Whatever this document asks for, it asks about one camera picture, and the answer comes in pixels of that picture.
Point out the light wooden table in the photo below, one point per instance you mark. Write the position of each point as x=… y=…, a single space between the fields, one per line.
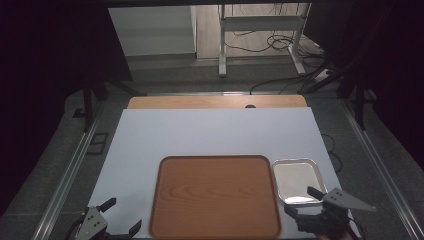
x=200 y=101

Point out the black metal stand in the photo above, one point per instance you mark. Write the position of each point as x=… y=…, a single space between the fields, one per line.
x=88 y=103
x=360 y=106

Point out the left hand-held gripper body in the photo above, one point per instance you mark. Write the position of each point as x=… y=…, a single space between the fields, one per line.
x=90 y=224

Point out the white metal desk frame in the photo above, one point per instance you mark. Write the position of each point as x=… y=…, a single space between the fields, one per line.
x=260 y=23

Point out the black table grommet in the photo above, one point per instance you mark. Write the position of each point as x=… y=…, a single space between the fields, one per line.
x=250 y=106

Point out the brown wooden tray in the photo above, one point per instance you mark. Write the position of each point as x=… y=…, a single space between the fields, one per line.
x=215 y=196

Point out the person's right hand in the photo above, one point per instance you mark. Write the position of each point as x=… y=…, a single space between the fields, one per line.
x=333 y=237

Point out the aluminium floor rail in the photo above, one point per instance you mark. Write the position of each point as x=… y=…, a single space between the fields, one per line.
x=383 y=173
x=65 y=181

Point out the small silver metal tray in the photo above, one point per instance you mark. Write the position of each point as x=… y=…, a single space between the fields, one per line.
x=295 y=178

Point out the black floor socket frame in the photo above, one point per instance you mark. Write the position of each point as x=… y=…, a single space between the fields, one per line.
x=98 y=143

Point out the white power strip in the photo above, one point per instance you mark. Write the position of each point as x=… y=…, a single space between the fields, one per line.
x=322 y=75

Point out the white board sheet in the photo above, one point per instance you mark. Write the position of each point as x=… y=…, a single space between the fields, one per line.
x=200 y=133

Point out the white panel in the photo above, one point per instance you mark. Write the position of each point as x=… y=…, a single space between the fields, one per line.
x=153 y=30

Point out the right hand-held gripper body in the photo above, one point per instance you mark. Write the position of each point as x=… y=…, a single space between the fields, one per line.
x=343 y=201

